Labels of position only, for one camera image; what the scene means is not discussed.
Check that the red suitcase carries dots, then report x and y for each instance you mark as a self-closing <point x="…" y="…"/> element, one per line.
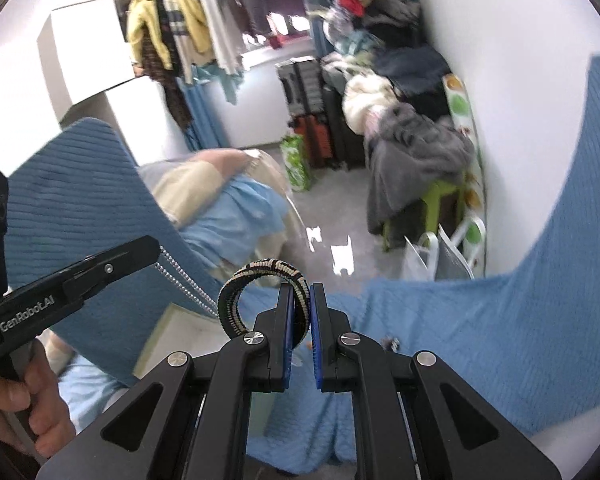
<point x="315" y="133"/>

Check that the green plastic stool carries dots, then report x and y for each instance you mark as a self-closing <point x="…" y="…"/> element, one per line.
<point x="442" y="205"/>

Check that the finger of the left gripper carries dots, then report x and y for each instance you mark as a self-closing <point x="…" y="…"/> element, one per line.
<point x="90" y="276"/>

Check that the cream fluffy garment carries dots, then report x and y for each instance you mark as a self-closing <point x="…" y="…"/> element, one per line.
<point x="362" y="92"/>

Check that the black woven bangle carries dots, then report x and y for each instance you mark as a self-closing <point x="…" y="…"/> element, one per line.
<point x="260" y="297"/>

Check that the yellow hanging jacket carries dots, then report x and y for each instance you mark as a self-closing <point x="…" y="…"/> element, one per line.
<point x="143" y="21"/>

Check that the grey fleece blanket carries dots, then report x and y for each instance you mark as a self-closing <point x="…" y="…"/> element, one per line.
<point x="409" y="152"/>

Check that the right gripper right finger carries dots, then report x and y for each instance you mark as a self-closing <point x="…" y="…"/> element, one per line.
<point x="414" y="417"/>

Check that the black suitcase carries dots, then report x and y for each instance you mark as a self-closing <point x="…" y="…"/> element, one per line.
<point x="302" y="84"/>

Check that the green shopping bag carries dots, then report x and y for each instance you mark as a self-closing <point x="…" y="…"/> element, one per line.
<point x="295" y="162"/>

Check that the white wardrobe cabinet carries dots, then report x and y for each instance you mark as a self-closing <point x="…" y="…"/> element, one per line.
<point x="87" y="66"/>

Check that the light blue bed quilt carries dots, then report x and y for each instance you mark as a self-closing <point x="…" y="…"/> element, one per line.
<point x="248" y="221"/>

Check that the person's left hand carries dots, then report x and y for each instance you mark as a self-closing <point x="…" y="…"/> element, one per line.
<point x="49" y="417"/>

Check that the fruit print rolled mat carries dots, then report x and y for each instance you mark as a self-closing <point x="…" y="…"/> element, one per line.
<point x="464" y="123"/>

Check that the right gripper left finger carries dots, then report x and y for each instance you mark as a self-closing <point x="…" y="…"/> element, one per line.
<point x="188" y="417"/>

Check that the white tote bag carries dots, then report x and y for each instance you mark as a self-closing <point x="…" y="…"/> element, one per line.
<point x="442" y="257"/>

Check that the blue textured sofa cover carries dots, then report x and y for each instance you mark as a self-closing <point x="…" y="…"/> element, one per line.
<point x="527" y="341"/>

